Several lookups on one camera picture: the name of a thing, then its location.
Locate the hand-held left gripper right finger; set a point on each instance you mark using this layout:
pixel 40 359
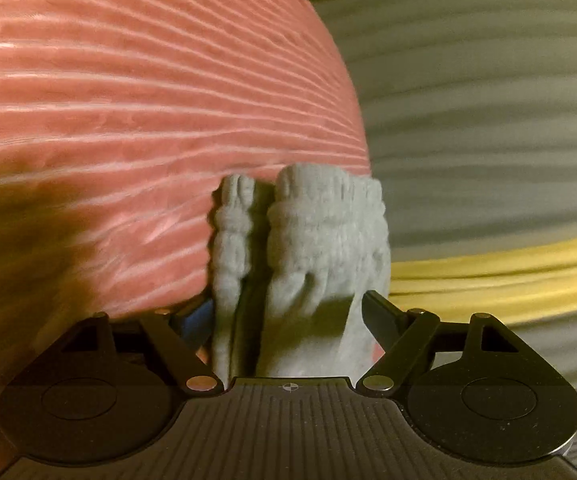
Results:
pixel 382 318

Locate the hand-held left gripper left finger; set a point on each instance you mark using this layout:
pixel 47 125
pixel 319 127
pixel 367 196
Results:
pixel 196 321

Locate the grey pants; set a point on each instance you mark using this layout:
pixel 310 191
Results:
pixel 318 240

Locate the yellow curtain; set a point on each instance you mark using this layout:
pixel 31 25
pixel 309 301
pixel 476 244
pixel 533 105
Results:
pixel 508 280

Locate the pink ribbed blanket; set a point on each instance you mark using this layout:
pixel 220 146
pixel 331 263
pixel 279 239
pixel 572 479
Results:
pixel 143 100

